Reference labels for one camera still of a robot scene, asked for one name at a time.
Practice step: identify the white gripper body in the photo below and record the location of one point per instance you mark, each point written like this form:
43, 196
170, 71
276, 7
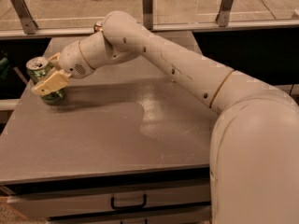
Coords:
72, 61

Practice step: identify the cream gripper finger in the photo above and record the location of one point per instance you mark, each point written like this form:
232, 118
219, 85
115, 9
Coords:
54, 82
54, 60

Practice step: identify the green soda can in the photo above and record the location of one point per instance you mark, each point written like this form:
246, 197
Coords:
37, 69

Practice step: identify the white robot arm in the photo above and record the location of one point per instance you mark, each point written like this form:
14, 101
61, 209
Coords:
254, 149

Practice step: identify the orange soda can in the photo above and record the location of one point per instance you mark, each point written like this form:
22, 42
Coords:
98, 26

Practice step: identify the grey upper drawer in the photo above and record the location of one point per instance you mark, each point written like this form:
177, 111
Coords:
88, 201

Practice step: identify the grey drawer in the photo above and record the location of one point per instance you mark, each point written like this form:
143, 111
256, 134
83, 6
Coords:
88, 201
178, 215

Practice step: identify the grey lower drawer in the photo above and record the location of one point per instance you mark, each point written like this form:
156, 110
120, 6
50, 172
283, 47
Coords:
178, 215

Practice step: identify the left metal railing bracket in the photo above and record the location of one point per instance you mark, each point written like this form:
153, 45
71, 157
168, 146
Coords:
28, 24

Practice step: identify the metal railing bracket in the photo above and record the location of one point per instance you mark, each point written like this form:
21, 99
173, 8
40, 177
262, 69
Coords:
223, 16
28, 24
147, 6

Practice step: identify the middle metal railing bracket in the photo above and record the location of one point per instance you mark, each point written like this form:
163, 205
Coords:
147, 6

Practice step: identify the black drawer handle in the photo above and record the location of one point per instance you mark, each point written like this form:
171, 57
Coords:
128, 202

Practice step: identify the right metal railing bracket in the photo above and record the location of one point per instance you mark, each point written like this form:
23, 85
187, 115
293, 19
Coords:
223, 16

